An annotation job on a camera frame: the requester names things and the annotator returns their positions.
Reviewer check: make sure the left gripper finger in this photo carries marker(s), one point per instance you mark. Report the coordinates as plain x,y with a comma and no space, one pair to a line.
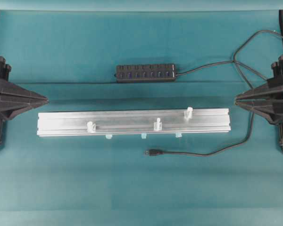
12,106
11,89

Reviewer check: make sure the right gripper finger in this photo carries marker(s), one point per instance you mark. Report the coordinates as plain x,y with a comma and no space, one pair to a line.
272,90
266,112

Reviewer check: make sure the black USB hub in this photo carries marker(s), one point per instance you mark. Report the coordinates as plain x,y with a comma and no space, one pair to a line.
145,73

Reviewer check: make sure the right blue tape piece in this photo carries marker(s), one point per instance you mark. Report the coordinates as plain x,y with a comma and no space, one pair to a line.
178,135

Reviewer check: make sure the middle blue tape piece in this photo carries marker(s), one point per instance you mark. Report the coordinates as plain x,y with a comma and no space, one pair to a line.
143,135

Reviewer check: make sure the aluminium extrusion rail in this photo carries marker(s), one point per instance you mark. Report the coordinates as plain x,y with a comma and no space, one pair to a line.
101,123

